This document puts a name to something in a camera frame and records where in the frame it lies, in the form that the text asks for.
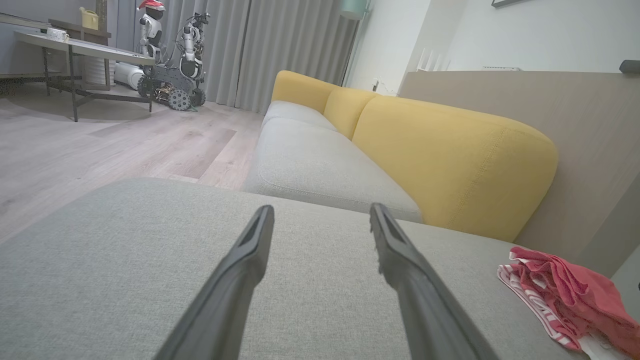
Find grey sofa ottoman seat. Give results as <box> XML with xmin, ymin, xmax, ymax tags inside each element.
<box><xmin>0</xmin><ymin>177</ymin><xmax>592</xmax><ymax>360</ymax></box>

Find white robot with red hat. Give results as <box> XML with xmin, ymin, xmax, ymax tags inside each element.
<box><xmin>136</xmin><ymin>0</ymin><xmax>166</xmax><ymax>64</ymax></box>

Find dark wooden cabinet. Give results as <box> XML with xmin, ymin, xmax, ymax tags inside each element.
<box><xmin>48</xmin><ymin>18</ymin><xmax>112</xmax><ymax>91</ymax></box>

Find grey sofa seat cushion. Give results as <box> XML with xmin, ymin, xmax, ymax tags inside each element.
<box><xmin>242</xmin><ymin>117</ymin><xmax>424</xmax><ymax>224</ymax></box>
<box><xmin>262</xmin><ymin>100</ymin><xmax>342</xmax><ymax>133</ymax></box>

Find red white basketball jersey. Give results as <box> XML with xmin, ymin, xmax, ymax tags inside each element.
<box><xmin>497</xmin><ymin>262</ymin><xmax>640</xmax><ymax>360</ymax></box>

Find white ribbed plant pot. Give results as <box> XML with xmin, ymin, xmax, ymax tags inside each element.
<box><xmin>82</xmin><ymin>53</ymin><xmax>117</xmax><ymax>87</ymax></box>

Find grey table with dark legs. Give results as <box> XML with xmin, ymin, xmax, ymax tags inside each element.
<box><xmin>14</xmin><ymin>29</ymin><xmax>157</xmax><ymax>124</ymax></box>

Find yellow watering can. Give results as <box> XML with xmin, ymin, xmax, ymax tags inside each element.
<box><xmin>79</xmin><ymin>7</ymin><xmax>100</xmax><ymax>31</ymax></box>

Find yellow sofa back cushion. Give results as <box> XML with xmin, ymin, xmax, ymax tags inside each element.
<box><xmin>271</xmin><ymin>70</ymin><xmax>342</xmax><ymax>115</ymax></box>
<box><xmin>323</xmin><ymin>87</ymin><xmax>379</xmax><ymax>141</ymax></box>
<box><xmin>351</xmin><ymin>94</ymin><xmax>559</xmax><ymax>244</ymax></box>

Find white cylinder device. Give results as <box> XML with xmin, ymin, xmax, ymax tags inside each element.
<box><xmin>113</xmin><ymin>60</ymin><xmax>146</xmax><ymax>91</ymax></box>

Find beige wooden wall panel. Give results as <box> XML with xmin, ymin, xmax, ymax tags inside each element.
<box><xmin>399</xmin><ymin>70</ymin><xmax>640</xmax><ymax>278</ymax></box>

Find grey pleated curtain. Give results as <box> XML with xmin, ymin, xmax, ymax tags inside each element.
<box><xmin>116</xmin><ymin>0</ymin><xmax>362</xmax><ymax>116</ymax></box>

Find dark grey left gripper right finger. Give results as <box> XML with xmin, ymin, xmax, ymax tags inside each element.
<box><xmin>369</xmin><ymin>202</ymin><xmax>501</xmax><ymax>360</ymax></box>

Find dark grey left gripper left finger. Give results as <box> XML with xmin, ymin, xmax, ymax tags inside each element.
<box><xmin>154</xmin><ymin>204</ymin><xmax>275</xmax><ymax>360</ymax></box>

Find red sports shorts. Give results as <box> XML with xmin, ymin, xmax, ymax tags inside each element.
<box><xmin>509</xmin><ymin>245</ymin><xmax>640</xmax><ymax>357</ymax></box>

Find white upright rack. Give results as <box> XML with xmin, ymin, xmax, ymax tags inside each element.
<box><xmin>417</xmin><ymin>47</ymin><xmax>451</xmax><ymax>72</ymax></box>

